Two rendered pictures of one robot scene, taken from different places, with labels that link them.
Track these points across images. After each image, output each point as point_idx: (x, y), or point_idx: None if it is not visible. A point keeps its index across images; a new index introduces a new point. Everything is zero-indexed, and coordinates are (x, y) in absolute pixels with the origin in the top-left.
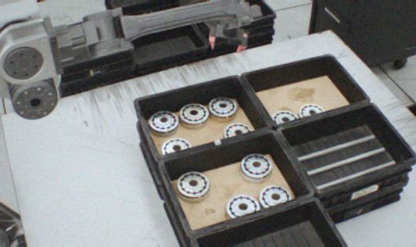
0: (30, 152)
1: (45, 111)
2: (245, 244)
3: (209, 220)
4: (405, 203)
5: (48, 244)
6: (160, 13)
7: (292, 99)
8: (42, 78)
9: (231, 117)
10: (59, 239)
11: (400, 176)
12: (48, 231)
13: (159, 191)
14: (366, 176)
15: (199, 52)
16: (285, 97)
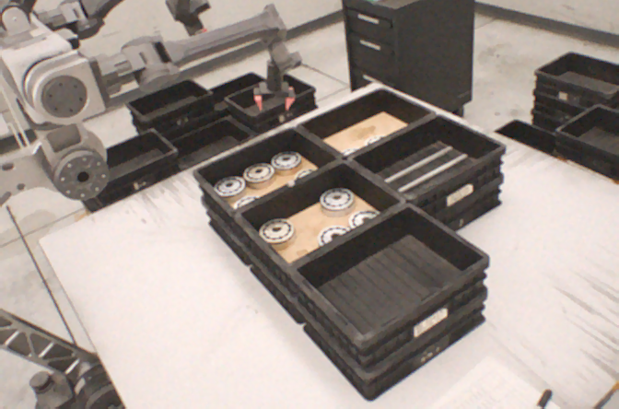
0: (83, 263)
1: (97, 186)
2: (349, 272)
3: None
4: (508, 206)
5: (126, 347)
6: (203, 34)
7: (354, 139)
8: (90, 114)
9: (297, 168)
10: (139, 338)
11: (493, 171)
12: (123, 334)
13: (241, 259)
14: (455, 173)
15: None
16: (347, 139)
